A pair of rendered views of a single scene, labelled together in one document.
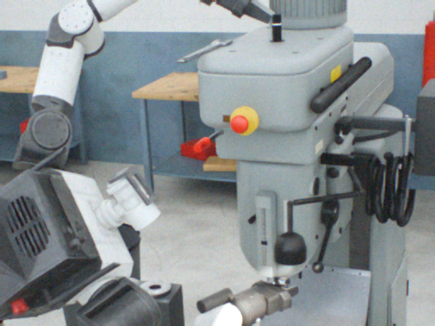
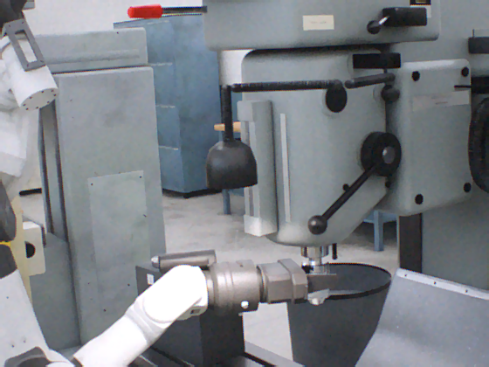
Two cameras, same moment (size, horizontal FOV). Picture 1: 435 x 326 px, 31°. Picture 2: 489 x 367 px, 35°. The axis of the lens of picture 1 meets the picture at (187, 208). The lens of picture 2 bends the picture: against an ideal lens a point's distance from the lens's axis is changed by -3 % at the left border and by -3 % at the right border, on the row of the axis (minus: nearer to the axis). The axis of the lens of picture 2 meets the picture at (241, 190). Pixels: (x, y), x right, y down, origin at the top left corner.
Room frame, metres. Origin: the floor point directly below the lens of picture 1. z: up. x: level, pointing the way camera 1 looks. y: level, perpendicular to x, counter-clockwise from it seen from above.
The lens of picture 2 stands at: (0.64, -0.76, 1.64)
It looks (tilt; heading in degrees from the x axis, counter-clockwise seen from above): 11 degrees down; 29
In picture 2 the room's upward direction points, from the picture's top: 3 degrees counter-clockwise
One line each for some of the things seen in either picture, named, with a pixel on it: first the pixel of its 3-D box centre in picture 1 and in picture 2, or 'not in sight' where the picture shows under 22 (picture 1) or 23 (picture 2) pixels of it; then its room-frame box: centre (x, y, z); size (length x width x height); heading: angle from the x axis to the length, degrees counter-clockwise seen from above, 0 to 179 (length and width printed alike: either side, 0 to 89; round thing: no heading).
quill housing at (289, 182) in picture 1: (281, 207); (313, 142); (1.84, -0.24, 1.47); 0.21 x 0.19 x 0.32; 64
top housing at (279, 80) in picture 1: (279, 73); not in sight; (1.85, -0.24, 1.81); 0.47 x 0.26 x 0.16; 154
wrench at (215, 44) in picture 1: (204, 50); not in sight; (1.75, -0.06, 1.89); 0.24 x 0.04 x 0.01; 154
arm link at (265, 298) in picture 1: (257, 303); (264, 285); (1.78, -0.16, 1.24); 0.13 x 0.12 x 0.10; 41
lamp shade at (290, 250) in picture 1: (290, 245); (230, 162); (1.59, -0.22, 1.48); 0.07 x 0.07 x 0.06
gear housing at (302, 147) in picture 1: (285, 123); (323, 15); (1.87, -0.25, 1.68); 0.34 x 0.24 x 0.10; 154
